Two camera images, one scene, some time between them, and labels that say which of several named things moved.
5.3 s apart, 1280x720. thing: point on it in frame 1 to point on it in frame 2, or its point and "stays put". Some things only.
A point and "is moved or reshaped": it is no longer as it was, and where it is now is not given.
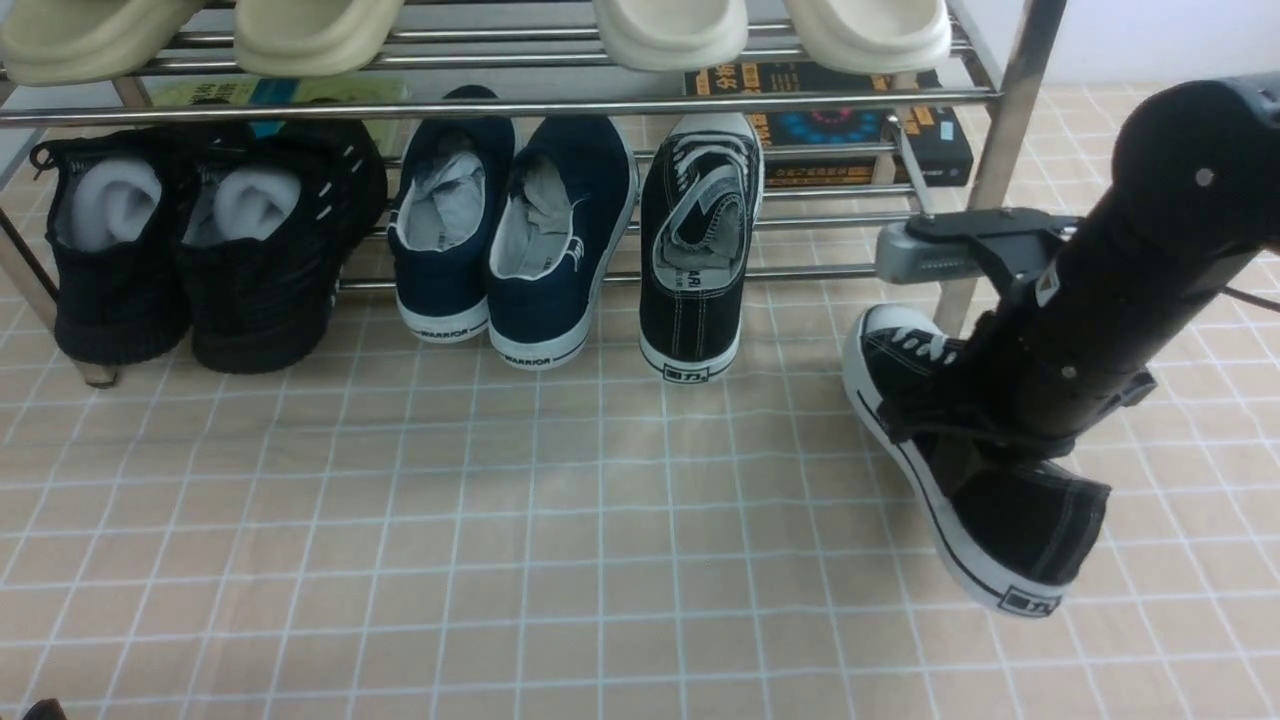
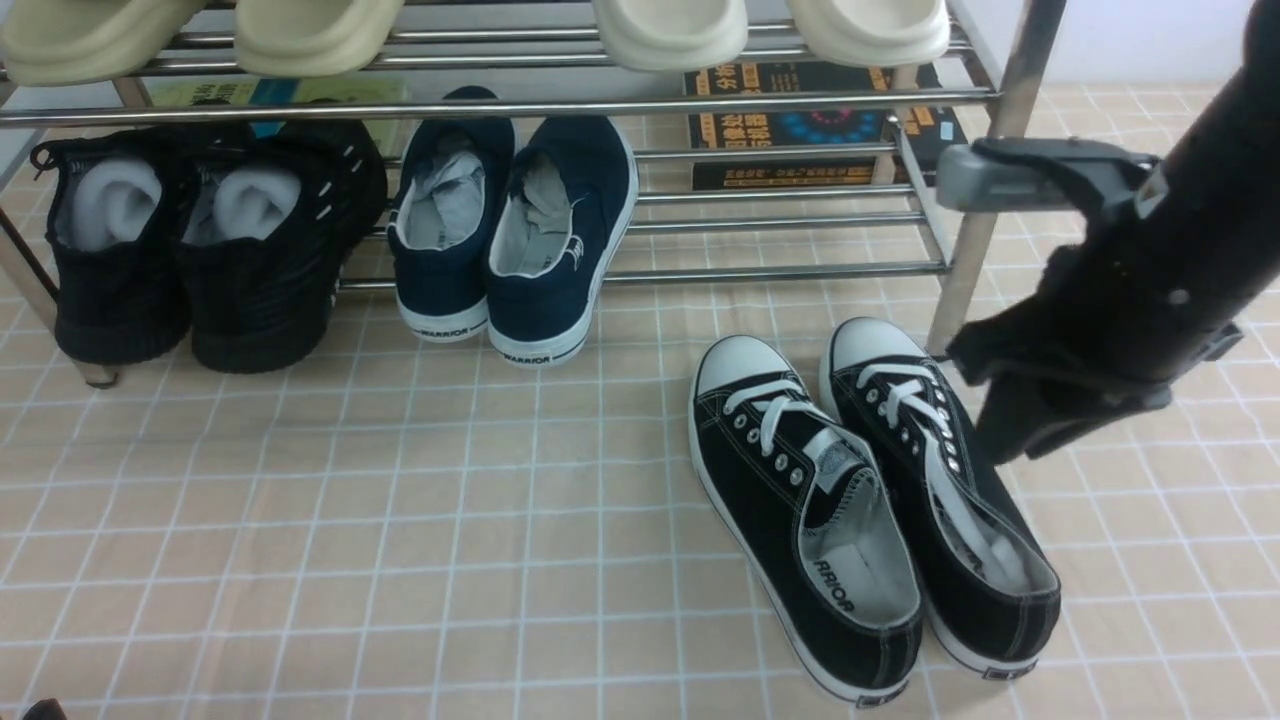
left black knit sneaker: x=114 y=236 stays put
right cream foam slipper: x=872 y=37 stays put
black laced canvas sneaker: x=703 y=194 to x=808 y=521
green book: x=346 y=89 stays put
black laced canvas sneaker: x=1022 y=528 is moved or reshaped
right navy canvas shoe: x=571 y=191 stays put
